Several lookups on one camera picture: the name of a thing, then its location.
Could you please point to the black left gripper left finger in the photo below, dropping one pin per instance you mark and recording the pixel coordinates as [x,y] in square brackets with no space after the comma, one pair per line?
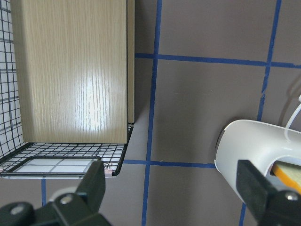
[80,208]

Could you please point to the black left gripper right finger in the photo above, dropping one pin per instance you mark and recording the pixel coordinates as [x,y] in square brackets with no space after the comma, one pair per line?
[268,205]

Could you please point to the toast slice in toaster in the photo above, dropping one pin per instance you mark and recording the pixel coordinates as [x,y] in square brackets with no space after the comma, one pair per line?
[289,174]

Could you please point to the white toaster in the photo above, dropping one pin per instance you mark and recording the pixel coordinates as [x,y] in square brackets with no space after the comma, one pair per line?
[260,143]

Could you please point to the light wooden shelf board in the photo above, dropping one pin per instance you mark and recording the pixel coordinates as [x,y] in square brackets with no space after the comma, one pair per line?
[75,69]

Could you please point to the black wire rack shelf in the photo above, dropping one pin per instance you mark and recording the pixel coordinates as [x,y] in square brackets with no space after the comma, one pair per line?
[20,159]

